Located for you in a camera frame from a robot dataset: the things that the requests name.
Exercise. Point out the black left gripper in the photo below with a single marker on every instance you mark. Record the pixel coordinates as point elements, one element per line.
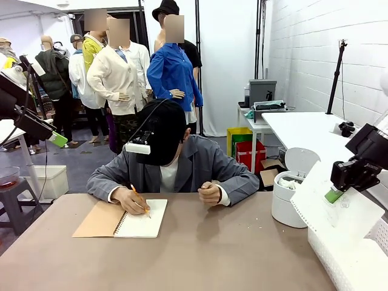
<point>7,103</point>

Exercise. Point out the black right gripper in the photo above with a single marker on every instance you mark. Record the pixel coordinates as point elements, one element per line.
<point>369,142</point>

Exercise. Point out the yellow pencil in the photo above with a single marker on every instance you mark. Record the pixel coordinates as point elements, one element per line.
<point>137,194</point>

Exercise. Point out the spiral notebook with brown cover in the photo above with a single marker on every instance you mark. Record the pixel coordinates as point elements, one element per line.
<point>142,225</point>

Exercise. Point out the person's right forearm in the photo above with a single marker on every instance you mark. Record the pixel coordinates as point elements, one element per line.
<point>101,186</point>

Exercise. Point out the person's left forearm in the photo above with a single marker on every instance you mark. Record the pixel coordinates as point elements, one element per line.
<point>239,188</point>

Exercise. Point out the crumpled white paper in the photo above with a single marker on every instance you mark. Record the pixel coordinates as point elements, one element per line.
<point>288,182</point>

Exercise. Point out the person's right hand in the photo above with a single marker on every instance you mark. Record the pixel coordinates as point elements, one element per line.
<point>130,201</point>

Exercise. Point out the person's left hand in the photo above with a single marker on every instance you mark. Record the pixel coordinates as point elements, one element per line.
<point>210,194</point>

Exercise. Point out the small white table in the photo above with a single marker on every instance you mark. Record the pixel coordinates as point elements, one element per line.
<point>6,130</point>

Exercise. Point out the black floor tripod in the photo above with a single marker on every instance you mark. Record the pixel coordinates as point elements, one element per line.
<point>38,94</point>

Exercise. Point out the black controller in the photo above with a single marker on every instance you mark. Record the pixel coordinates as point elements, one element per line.
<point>346,128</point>

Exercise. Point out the mannequin in dark jacket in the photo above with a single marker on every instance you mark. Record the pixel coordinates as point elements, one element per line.
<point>53,78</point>

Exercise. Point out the white storage crate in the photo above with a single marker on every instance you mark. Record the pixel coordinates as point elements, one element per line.
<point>51,182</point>

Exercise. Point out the clear bowl with orange contents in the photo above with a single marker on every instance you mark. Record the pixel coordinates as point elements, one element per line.
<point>9,177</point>

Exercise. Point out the mannequin with grey cap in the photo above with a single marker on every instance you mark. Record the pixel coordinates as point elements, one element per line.
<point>78,78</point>

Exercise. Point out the large white table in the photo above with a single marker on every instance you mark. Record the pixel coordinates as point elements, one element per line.
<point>303,130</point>

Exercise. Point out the white round trash bin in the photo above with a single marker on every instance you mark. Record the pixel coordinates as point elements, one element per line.
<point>285,209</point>

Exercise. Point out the grey stool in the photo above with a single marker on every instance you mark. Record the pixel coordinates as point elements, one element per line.
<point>15,200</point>

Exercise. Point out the brown cardboard box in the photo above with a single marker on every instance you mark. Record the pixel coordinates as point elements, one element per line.
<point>268,175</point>

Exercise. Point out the mannequin with yellow scarf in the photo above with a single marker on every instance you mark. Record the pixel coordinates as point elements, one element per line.
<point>5,45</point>

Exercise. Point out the mannequin in cream cardigan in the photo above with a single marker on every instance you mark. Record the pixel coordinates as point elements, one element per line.
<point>112,75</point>

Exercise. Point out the white perforated plastic basket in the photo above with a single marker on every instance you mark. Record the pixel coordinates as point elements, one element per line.
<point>342,266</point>

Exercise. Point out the mannequin in yellow jacket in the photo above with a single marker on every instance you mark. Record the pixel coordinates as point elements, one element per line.
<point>91,51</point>

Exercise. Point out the black tripod on white table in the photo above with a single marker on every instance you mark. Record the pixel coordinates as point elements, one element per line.
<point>335,78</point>

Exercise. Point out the red bin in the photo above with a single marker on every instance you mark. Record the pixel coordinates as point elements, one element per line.
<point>250,157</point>

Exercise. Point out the grey tray with tools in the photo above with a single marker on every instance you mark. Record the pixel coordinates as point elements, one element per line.
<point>268,106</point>

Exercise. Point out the white side table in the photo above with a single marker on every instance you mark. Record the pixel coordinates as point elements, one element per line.
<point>253,125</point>

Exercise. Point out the green bin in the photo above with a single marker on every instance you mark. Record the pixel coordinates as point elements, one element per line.
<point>245,138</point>

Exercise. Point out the grey box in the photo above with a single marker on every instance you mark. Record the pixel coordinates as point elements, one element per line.
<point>262,91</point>

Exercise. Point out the mannequin in white shirt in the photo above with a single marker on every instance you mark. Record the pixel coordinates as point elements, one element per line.
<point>139,60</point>

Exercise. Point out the black cap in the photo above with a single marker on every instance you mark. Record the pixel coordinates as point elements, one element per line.
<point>165,133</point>

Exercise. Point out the mannequin in blue shirt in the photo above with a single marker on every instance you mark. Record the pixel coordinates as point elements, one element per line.
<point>169,69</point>

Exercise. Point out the black light stand pole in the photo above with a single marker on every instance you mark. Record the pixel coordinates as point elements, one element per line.
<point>142,18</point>
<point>258,36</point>
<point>198,30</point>

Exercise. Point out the person in grey jacket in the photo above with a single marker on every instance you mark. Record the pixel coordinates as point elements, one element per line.
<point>197,163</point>

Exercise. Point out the black bucket hat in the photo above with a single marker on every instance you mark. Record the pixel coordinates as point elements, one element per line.
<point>166,9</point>

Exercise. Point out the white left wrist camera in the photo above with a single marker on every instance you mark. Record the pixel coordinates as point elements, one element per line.
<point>38,68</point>

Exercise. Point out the white head-mounted camera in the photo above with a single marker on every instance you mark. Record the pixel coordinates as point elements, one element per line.
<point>138,148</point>

